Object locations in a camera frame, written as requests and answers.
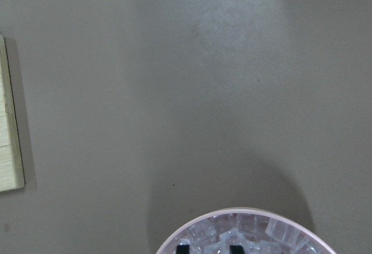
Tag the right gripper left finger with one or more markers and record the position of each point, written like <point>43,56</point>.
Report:
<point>182,249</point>

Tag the bamboo cutting board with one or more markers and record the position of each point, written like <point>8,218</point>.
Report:
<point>12,173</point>

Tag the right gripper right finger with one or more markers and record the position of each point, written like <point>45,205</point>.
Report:
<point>236,249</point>

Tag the pink bowl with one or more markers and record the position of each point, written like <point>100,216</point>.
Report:
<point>170,243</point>

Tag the pile of ice cubes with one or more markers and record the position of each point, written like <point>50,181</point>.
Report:
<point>257,234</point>

